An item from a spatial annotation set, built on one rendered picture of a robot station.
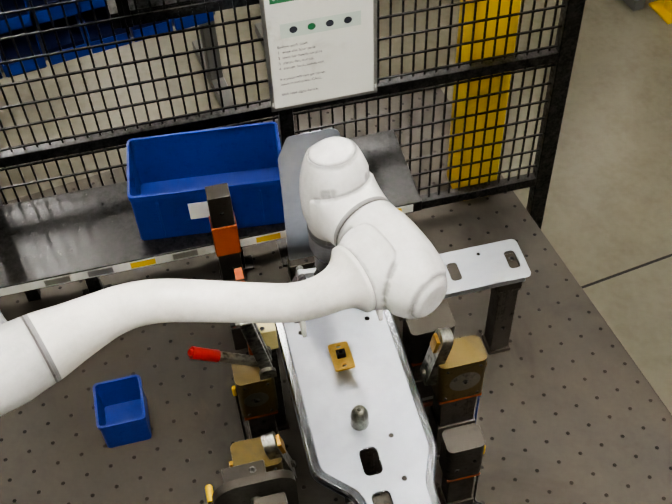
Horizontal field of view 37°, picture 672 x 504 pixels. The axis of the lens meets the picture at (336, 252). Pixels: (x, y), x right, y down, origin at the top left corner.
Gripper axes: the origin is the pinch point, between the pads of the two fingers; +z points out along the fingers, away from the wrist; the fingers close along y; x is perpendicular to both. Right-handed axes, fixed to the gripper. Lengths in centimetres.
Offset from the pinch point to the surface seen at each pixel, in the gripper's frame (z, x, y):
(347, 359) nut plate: 12.1, -0.8, 0.7
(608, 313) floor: 115, 60, 97
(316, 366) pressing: 14.6, 0.8, -4.9
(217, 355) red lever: 2.1, -0.6, -22.1
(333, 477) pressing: 14.3, -21.9, -7.1
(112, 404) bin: 44, 21, -47
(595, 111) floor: 115, 145, 129
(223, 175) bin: 11, 50, -14
